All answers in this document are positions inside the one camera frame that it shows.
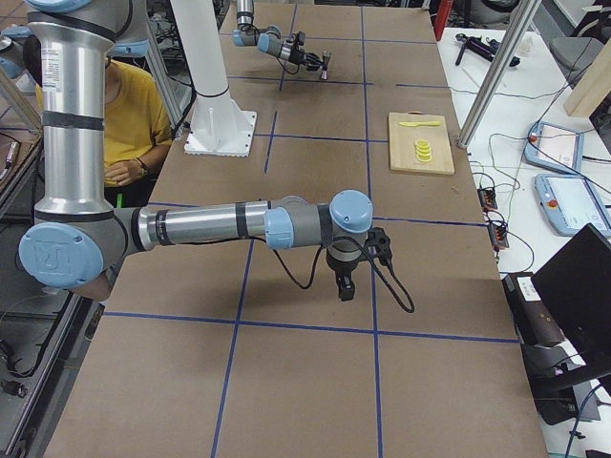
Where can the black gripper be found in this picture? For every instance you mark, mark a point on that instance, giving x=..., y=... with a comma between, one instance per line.
x=339, y=270
x=297, y=55

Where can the steel double jigger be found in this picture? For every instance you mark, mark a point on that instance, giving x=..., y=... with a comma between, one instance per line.
x=325, y=59

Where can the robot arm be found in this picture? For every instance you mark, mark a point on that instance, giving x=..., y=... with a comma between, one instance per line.
x=77, y=234
x=269, y=41

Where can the yellow plastic knife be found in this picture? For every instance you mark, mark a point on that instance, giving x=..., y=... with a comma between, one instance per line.
x=413, y=124

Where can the wooden cutting board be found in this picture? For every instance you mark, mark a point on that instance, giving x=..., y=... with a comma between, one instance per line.
x=402, y=147

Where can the red cylinder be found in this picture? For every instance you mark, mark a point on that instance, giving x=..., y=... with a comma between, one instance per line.
x=441, y=18

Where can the black tripod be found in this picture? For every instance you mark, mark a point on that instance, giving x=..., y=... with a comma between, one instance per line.
x=486, y=49

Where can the person in yellow shirt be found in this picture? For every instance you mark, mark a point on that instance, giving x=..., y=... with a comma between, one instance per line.
x=138, y=135

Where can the black box device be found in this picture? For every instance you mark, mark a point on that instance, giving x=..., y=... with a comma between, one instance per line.
x=532, y=318

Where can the black monitor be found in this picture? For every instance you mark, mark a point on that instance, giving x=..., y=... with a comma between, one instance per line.
x=574, y=285

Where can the near teach pendant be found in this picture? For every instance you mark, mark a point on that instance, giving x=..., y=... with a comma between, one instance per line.
x=570, y=202

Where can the teach pendant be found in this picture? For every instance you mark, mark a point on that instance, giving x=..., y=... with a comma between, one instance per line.
x=554, y=148
x=570, y=202

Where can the far teach pendant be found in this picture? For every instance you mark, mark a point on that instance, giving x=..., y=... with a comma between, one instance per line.
x=554, y=148

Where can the grey chair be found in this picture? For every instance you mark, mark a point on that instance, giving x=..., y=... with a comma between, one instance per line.
x=574, y=54

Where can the wooden plank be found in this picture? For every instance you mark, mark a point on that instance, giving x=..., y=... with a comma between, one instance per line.
x=592, y=88

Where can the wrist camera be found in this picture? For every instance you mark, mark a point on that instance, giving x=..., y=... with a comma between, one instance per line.
x=297, y=40
x=378, y=245

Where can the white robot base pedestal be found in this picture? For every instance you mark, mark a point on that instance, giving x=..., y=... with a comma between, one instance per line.
x=218, y=126

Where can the aluminium frame post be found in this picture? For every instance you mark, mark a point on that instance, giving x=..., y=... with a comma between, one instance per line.
x=525, y=12

